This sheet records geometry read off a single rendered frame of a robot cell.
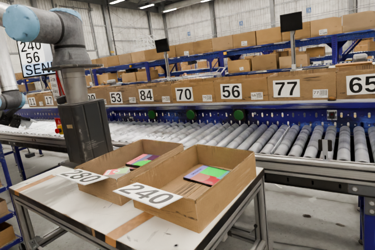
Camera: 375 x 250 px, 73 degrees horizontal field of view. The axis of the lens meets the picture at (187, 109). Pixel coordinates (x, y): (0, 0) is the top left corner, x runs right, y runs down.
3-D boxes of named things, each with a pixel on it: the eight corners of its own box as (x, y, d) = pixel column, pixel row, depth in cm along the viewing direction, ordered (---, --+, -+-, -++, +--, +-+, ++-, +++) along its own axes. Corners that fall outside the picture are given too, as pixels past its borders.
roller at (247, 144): (231, 159, 128) (231, 150, 128) (261, 130, 171) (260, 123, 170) (241, 160, 126) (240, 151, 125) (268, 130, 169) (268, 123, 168)
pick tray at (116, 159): (77, 190, 106) (72, 167, 104) (144, 156, 135) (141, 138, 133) (121, 206, 88) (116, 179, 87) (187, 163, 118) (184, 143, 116)
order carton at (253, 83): (215, 103, 190) (212, 81, 187) (230, 96, 215) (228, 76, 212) (268, 102, 169) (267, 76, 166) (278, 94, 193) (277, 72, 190)
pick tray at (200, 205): (133, 207, 87) (128, 180, 85) (198, 164, 116) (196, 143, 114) (200, 234, 69) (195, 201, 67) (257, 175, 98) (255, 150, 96)
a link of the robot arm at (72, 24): (92, 46, 134) (87, 11, 132) (64, 43, 119) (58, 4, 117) (71, 49, 141) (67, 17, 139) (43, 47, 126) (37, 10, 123)
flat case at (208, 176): (223, 192, 88) (222, 188, 88) (183, 180, 101) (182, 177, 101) (243, 176, 98) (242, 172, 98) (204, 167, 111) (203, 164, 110)
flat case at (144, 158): (156, 172, 109) (155, 168, 109) (125, 166, 119) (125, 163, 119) (174, 159, 120) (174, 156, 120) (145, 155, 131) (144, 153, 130)
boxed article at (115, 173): (128, 183, 105) (126, 172, 104) (104, 186, 105) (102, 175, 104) (131, 177, 110) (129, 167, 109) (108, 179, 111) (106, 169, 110)
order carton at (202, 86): (173, 104, 211) (169, 84, 208) (191, 97, 236) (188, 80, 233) (215, 103, 190) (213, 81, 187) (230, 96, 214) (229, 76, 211)
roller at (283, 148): (271, 164, 118) (270, 153, 117) (292, 131, 161) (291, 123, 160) (282, 165, 115) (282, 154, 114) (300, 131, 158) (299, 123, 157)
